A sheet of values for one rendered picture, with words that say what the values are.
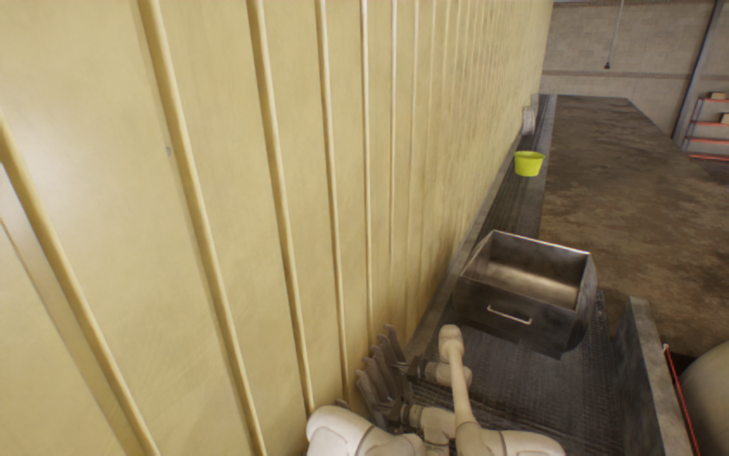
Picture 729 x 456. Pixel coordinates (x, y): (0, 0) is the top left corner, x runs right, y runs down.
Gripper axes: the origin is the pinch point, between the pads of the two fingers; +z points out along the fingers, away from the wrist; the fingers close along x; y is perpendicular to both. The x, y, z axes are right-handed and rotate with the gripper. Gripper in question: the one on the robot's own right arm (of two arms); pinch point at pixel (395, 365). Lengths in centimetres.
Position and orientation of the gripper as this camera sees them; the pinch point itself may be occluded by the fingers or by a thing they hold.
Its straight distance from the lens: 198.7
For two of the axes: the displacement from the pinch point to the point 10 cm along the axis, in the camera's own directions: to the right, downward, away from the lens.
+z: -8.7, 0.2, 5.0
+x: 4.4, -4.2, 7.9
